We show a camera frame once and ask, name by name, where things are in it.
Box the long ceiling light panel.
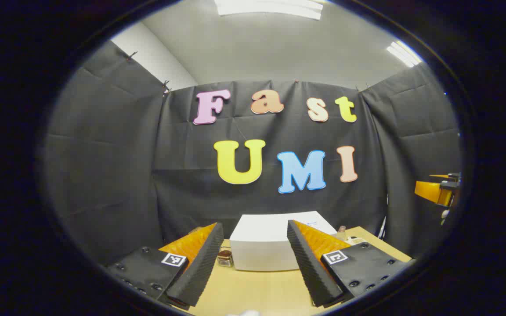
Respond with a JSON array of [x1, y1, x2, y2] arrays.
[[214, 0, 324, 21]]

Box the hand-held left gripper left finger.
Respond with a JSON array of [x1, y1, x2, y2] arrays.
[[106, 222, 225, 308]]

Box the small glass jar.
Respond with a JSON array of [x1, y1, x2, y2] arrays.
[[217, 247, 235, 268]]

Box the small ceiling light panel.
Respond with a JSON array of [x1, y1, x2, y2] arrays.
[[386, 40, 423, 68]]

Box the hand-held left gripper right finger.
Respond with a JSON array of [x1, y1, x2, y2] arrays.
[[286, 219, 412, 308]]

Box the white microwave oven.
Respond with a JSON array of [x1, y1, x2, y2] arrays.
[[229, 211, 338, 272]]

